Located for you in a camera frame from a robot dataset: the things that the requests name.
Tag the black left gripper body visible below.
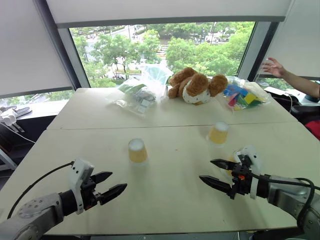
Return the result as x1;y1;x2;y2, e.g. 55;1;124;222
80;175;105;211

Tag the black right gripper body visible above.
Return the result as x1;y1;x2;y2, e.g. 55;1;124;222
228;154;254;201

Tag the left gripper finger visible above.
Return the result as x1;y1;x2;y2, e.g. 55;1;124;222
90;171;114;186
98;183;128;206

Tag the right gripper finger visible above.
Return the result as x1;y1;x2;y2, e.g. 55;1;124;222
198;175;235;195
210;159;239;173

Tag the person's bare hand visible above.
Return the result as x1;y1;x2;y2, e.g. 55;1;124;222
260;57;289;79

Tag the yellow paper cup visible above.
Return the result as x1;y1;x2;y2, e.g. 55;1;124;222
205;120;230;148
127;137;149;167

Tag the plastic bag of coloured blocks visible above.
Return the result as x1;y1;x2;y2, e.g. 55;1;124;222
216;75;273;114

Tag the brown teddy bear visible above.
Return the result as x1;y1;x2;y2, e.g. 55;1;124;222
167;66;229;106

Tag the plastic bag with grey parts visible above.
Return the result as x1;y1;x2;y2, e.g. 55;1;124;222
106;78;161;118

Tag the red object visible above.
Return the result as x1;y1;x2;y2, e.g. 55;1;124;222
304;119;320;141

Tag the black bag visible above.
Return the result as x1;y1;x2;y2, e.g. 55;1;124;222
264;89;320;126

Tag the white device on sill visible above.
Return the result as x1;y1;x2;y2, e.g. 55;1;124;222
0;105;31;134

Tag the empty clear plastic bag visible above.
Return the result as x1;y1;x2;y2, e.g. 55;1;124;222
138;62;175;101

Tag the white roller blind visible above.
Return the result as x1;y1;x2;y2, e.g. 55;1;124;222
0;0;74;98
256;0;320;81
45;0;294;25

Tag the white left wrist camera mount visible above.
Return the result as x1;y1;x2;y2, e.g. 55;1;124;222
66;157;96;216

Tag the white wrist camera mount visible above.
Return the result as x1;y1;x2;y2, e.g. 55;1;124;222
66;157;96;216
233;144;262;200

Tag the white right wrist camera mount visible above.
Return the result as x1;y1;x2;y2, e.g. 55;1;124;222
233;144;262;200

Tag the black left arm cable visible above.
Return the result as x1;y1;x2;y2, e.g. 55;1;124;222
6;160;76;220

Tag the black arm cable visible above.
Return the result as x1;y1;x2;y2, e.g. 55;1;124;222
6;160;76;220
251;173;317;226

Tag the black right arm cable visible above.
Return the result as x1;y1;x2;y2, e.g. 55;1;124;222
251;173;317;226

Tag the thin white cable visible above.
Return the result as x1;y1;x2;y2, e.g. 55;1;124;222
284;91;295;114

